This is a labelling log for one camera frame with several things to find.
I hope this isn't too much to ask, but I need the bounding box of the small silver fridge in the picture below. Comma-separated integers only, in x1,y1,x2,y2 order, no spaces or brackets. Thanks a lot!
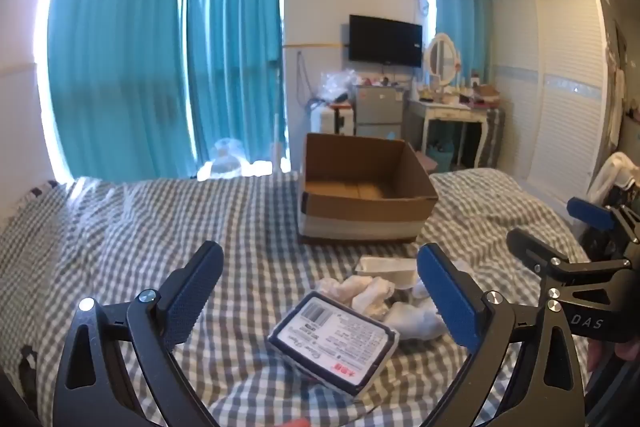
355,84,406,140

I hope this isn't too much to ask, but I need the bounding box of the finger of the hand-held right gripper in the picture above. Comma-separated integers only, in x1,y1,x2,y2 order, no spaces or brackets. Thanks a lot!
506,228,633,288
566,196,640,248

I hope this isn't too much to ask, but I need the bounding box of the white hanging garment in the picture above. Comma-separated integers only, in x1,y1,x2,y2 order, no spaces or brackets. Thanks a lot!
587,152,640,205

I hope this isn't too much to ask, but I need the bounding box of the black wall television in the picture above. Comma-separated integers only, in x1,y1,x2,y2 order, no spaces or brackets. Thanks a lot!
348,14,423,68

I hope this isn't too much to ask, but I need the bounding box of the white cloth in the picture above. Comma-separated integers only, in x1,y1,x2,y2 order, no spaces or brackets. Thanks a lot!
387,281,448,340

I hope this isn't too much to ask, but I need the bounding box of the white foam tray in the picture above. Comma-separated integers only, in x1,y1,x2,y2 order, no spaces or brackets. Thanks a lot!
354,256,418,290

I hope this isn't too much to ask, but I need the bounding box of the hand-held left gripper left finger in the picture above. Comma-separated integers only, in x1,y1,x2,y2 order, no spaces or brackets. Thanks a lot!
52,241,226,427

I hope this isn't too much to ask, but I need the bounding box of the white mop pole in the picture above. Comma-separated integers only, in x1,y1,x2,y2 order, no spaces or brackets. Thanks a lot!
272,57,283,172

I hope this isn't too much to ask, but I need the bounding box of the pile of clear plastic bags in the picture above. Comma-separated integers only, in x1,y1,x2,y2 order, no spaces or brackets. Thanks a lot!
320,69,358,100

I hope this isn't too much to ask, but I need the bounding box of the white slatted wardrobe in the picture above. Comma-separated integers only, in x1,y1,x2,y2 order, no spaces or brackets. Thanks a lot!
490,0,616,202

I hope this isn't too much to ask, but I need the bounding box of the grey checked blanket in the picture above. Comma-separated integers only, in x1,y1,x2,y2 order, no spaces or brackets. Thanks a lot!
0,167,596,427

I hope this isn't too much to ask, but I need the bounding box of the plastic-wrapped tissue pack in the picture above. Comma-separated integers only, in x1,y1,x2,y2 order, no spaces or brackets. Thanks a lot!
266,290,401,398

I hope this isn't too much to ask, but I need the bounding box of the brown cardboard box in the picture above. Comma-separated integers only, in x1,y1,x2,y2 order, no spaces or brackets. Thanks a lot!
297,133,440,244

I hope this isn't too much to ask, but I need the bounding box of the person's right hand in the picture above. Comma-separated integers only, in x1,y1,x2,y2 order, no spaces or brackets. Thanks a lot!
587,340,640,370

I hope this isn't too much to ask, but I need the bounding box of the narrow teal curtain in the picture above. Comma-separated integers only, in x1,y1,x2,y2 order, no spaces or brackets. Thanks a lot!
182,0,288,162

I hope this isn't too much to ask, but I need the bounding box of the brown box on vanity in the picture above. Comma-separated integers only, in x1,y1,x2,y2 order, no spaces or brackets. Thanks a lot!
472,84,501,108

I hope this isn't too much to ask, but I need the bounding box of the white plastic bag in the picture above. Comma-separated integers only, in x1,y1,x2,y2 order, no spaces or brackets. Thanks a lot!
197,138,246,180

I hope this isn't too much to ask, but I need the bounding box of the white vanity table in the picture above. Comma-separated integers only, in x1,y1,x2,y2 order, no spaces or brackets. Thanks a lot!
406,99,493,170

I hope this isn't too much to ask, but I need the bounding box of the white oval vanity mirror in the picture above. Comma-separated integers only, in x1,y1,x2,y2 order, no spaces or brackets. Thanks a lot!
424,33,461,95

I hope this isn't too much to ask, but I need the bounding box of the teal curtain beside wardrobe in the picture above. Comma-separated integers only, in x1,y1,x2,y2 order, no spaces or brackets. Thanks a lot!
425,0,493,88

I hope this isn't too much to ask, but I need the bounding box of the beige wrapper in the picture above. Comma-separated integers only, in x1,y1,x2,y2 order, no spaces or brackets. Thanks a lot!
315,276,396,320

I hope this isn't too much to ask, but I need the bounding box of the teal plastic basket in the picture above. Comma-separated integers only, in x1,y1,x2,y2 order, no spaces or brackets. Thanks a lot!
425,144,456,170

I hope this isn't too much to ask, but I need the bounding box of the grey checked suitcase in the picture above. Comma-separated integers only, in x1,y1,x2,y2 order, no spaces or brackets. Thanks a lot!
487,107,506,168

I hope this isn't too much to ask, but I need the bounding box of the wide teal curtain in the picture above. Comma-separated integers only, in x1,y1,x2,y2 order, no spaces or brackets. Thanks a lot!
47,0,193,180

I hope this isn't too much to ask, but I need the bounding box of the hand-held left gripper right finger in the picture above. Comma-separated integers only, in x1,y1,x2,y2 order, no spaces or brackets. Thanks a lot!
416,243,586,427

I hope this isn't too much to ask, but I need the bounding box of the white suitcase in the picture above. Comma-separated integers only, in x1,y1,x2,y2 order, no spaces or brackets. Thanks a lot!
324,106,357,134

